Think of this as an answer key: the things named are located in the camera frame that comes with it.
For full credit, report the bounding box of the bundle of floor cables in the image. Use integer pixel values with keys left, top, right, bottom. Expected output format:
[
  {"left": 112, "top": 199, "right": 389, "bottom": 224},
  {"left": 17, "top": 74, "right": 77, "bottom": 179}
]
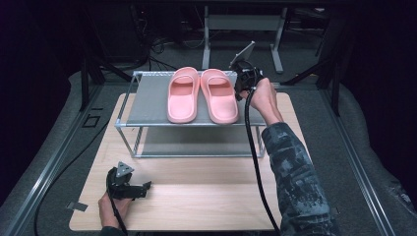
[{"left": 131, "top": 6, "right": 205, "bottom": 72}]

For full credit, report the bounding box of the person's right hand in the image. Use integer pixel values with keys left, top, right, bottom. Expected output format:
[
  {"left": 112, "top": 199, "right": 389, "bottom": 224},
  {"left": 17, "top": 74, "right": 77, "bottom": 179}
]
[{"left": 239, "top": 77, "right": 285, "bottom": 128}]

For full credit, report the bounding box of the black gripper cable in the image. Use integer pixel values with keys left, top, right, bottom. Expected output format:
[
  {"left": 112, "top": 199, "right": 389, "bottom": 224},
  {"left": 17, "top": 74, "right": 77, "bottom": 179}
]
[
  {"left": 244, "top": 86, "right": 282, "bottom": 236},
  {"left": 105, "top": 170, "right": 130, "bottom": 236}
]

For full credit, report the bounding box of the grey tape piece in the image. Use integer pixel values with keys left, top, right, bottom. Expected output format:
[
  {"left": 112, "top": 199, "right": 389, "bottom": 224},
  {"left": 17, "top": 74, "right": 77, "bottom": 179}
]
[{"left": 66, "top": 202, "right": 89, "bottom": 212}]

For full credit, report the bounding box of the grey metal stand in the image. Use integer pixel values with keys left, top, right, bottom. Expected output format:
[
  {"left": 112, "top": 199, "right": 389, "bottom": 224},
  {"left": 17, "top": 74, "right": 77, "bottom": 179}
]
[{"left": 201, "top": 5, "right": 289, "bottom": 75}]

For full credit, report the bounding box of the aluminium floor rail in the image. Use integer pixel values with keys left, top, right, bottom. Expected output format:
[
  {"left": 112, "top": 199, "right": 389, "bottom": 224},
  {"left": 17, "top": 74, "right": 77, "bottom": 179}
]
[
  {"left": 319, "top": 88, "right": 396, "bottom": 236},
  {"left": 2, "top": 86, "right": 103, "bottom": 236}
]

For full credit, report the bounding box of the grey two-tier shoe rack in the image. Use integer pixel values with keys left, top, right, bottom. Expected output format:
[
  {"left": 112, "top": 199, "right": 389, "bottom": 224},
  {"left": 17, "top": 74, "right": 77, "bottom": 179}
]
[{"left": 114, "top": 69, "right": 277, "bottom": 159}]

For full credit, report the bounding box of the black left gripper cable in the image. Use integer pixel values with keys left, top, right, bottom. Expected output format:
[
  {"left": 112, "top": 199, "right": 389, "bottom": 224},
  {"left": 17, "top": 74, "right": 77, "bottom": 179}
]
[{"left": 105, "top": 170, "right": 130, "bottom": 236}]

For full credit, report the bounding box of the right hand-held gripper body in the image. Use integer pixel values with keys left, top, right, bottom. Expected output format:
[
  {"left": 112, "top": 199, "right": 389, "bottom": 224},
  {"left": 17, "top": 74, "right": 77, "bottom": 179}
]
[{"left": 229, "top": 40, "right": 266, "bottom": 99}]

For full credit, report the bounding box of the pink foam slipper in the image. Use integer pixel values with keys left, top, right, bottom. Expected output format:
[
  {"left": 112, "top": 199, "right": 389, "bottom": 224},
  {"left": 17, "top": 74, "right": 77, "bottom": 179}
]
[
  {"left": 166, "top": 66, "right": 201, "bottom": 125},
  {"left": 200, "top": 68, "right": 240, "bottom": 126}
]

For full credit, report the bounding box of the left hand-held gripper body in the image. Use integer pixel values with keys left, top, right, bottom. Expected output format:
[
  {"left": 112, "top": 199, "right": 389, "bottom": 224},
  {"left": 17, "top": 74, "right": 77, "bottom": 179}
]
[{"left": 105, "top": 160, "right": 146, "bottom": 201}]

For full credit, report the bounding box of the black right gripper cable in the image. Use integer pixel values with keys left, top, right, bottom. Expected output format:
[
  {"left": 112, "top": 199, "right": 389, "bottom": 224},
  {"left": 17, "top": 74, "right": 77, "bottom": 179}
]
[{"left": 244, "top": 86, "right": 282, "bottom": 236}]

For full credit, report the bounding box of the person's left hand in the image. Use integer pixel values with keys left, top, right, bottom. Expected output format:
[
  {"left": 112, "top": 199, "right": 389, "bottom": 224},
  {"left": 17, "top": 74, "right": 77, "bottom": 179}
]
[{"left": 97, "top": 192, "right": 133, "bottom": 229}]

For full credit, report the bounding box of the black floor cable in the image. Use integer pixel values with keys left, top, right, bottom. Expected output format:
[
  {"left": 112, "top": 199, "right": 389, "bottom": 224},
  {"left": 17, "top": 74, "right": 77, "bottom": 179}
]
[{"left": 32, "top": 119, "right": 110, "bottom": 236}]

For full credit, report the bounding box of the black frame leg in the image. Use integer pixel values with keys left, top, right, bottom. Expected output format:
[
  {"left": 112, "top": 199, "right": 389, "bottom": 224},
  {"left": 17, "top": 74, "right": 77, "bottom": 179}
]
[
  {"left": 281, "top": 55, "right": 343, "bottom": 116},
  {"left": 80, "top": 58, "right": 132, "bottom": 112}
]

